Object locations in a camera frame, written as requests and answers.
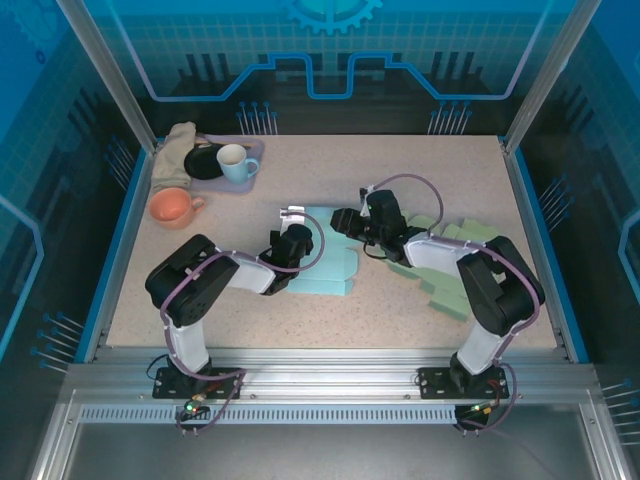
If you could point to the light blue paper box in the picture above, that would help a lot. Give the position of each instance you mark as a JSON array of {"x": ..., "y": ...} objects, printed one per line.
[{"x": 335, "y": 270}]

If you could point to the light green paper box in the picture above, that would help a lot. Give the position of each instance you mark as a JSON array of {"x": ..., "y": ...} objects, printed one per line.
[{"x": 450, "y": 300}]

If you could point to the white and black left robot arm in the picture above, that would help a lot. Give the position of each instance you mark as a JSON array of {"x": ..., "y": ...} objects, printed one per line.
[{"x": 190, "y": 345}]

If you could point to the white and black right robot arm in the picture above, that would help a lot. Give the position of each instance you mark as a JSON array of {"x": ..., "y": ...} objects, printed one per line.
[{"x": 435, "y": 252}]

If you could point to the purple plastic tray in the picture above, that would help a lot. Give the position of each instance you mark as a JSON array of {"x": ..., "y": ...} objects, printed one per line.
[{"x": 240, "y": 187}]

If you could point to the light blue mug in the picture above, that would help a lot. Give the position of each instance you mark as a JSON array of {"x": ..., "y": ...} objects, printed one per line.
[{"x": 235, "y": 167}]

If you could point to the black plate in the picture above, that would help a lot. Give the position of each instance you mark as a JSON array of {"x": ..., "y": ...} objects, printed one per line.
[{"x": 200, "y": 165}]

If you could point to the orange ceramic cup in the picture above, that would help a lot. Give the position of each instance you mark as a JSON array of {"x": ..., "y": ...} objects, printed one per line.
[{"x": 170, "y": 207}]

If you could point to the brown wooden utensil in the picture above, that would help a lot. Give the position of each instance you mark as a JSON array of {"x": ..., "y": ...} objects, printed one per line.
[{"x": 202, "y": 143}]

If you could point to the beige cloth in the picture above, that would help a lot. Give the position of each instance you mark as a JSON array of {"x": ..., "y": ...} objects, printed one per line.
[{"x": 172, "y": 155}]

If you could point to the small LED connector module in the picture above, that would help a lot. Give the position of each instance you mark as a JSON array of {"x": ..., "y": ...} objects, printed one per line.
[
  {"x": 482, "y": 409},
  {"x": 192, "y": 406}
]

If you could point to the grey metal panel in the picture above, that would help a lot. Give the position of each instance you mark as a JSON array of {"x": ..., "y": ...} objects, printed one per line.
[{"x": 325, "y": 455}]

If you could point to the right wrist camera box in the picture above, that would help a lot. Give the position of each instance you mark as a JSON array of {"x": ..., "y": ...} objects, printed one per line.
[{"x": 369, "y": 190}]

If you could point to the aluminium front frame rail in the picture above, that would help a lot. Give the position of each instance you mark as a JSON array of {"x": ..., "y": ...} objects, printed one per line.
[{"x": 325, "y": 375}]

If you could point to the aluminium side rail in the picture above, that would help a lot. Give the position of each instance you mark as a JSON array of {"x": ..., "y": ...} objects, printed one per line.
[
  {"x": 127, "y": 225},
  {"x": 526, "y": 200}
]

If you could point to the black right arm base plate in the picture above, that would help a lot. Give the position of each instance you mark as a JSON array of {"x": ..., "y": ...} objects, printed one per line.
[{"x": 432, "y": 385}]

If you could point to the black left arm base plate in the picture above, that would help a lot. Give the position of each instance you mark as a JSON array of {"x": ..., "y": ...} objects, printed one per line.
[{"x": 165, "y": 387}]

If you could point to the aluminium frame post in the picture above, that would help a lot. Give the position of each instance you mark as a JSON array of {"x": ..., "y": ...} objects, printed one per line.
[
  {"x": 110, "y": 75},
  {"x": 548, "y": 75}
]

